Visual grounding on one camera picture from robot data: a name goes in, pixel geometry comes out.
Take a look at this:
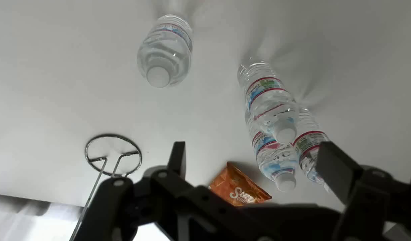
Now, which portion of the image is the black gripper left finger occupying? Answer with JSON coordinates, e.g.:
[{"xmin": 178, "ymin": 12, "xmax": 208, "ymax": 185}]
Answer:
[{"xmin": 70, "ymin": 141, "xmax": 277, "ymax": 241}]

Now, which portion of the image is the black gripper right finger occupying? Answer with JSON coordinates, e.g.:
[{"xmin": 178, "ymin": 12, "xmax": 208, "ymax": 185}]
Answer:
[{"xmin": 315, "ymin": 141, "xmax": 411, "ymax": 241}]

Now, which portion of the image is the clear plastic water bottle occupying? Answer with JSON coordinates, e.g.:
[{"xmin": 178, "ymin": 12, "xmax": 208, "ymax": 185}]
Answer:
[
  {"xmin": 237, "ymin": 59, "xmax": 300, "ymax": 145},
  {"xmin": 137, "ymin": 12, "xmax": 194, "ymax": 88},
  {"xmin": 292, "ymin": 106, "xmax": 331, "ymax": 186},
  {"xmin": 251, "ymin": 129, "xmax": 301, "ymax": 193}
]

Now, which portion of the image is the orange snack bag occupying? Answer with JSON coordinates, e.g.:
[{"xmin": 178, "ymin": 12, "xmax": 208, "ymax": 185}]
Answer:
[{"xmin": 208, "ymin": 161, "xmax": 273, "ymax": 208}]

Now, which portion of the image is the metal wire towel holder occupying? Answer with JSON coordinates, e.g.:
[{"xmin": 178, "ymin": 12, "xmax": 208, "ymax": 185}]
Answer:
[{"xmin": 70, "ymin": 133, "xmax": 143, "ymax": 241}]

